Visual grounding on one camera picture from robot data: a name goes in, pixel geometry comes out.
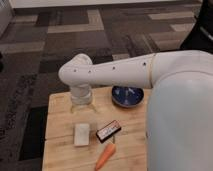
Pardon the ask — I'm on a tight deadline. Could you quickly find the black chair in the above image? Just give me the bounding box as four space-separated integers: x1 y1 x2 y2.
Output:
180 0 213 54

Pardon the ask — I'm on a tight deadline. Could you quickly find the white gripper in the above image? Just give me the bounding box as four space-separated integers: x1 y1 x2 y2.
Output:
70 84 98 114

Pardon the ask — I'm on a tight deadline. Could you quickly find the dark blue bowl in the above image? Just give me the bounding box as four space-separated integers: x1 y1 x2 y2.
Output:
111 86 144 108

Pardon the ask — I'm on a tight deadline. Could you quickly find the black snack bar package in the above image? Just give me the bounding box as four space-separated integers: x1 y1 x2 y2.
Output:
96 120 121 143

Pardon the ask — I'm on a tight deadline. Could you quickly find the white sponge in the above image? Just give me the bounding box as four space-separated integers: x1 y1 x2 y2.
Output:
74 123 90 146

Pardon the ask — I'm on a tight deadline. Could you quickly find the orange carrot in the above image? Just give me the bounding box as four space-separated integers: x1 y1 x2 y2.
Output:
95 143 116 171

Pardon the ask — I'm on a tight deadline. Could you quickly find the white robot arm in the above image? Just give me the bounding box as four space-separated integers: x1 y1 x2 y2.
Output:
58 50 213 171

